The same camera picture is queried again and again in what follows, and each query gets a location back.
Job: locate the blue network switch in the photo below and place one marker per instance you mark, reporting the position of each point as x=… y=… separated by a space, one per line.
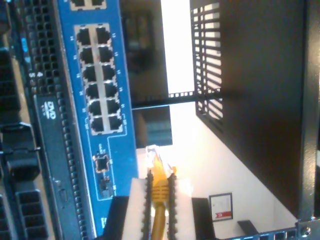
x=70 y=75

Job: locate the framed certificate red ribbon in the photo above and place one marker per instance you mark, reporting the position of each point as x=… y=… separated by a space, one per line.
x=221 y=205

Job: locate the black rack server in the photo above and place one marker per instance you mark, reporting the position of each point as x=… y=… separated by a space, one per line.
x=45 y=150

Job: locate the black rack top frame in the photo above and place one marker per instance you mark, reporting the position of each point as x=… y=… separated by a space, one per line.
x=311 y=100

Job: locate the black vented rack panel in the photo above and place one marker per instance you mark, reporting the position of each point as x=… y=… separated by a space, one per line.
x=262 y=75

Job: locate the black wall beam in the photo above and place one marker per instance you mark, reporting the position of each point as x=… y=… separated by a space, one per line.
x=247 y=226

